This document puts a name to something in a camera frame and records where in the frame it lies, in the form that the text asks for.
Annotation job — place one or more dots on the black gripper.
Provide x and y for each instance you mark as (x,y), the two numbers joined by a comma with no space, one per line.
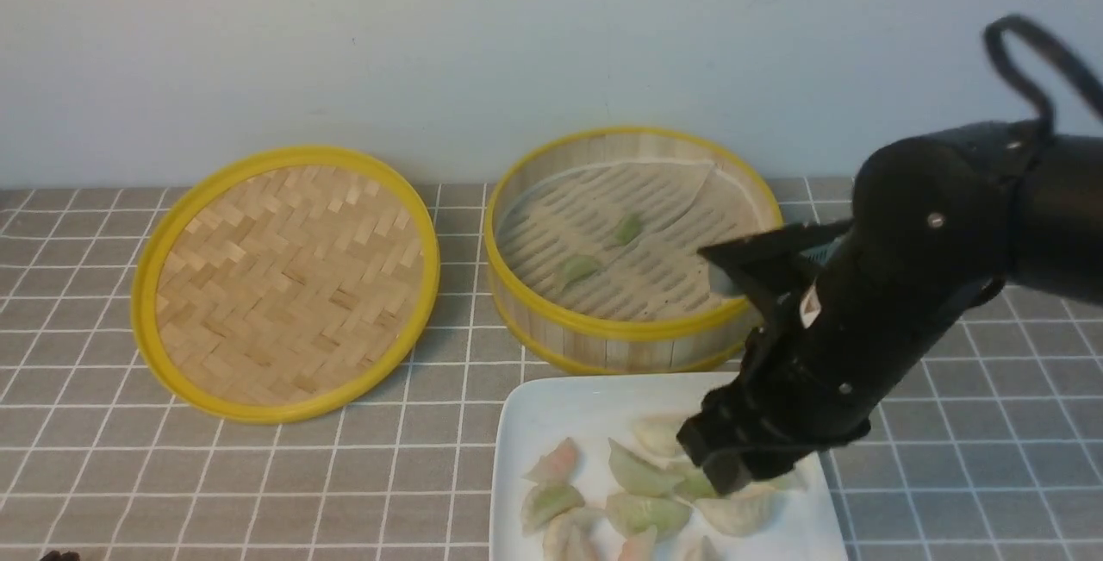
(813,389)

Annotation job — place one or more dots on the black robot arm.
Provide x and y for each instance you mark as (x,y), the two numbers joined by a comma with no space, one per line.
(939,224)

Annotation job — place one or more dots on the white dumpling top of plate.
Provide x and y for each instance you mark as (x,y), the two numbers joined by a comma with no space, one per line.
(657,434)

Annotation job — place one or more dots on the white dumpling right on plate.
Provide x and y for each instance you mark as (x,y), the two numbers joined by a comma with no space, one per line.
(744,513)

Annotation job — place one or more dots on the pale green dumpling plate centre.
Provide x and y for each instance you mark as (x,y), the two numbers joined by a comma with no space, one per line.
(638,476)

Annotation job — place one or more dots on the white dumpling plate bottom edge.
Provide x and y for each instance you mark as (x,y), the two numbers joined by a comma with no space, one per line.
(702,550)

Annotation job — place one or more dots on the green dumpling lower centre plate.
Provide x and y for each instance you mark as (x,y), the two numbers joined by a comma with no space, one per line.
(631,514)

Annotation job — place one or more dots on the orange dumpling plate bottom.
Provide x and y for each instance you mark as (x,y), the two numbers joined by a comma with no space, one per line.
(639,546)

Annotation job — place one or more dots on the pink dumpling left on plate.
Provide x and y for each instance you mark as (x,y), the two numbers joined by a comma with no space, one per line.
(557,466)

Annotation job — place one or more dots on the pale pink dumpling plate bottom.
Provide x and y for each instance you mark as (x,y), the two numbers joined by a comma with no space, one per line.
(568,536)

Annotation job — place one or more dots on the green dumpling lower left plate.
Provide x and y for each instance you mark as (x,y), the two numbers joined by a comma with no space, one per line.
(545,501)

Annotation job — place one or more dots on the white square plate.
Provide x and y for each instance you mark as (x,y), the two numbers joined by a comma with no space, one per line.
(539,414)

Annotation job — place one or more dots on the small green dumpling back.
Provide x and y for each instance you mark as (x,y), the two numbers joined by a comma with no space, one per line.
(628,229)

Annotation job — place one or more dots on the yellow rimmed bamboo steamer basket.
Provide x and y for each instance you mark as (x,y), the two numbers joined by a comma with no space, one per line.
(585,345)

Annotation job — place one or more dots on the grey checked tablecloth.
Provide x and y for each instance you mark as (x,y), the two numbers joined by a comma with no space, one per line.
(989,451)

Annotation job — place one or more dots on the yellow rimmed bamboo steamer lid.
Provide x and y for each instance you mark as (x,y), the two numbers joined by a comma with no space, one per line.
(286,285)

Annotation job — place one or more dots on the dark object bottom left corner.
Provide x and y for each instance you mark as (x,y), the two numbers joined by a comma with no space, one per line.
(56,555)

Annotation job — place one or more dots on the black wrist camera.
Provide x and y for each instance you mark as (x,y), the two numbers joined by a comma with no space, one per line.
(772,268)

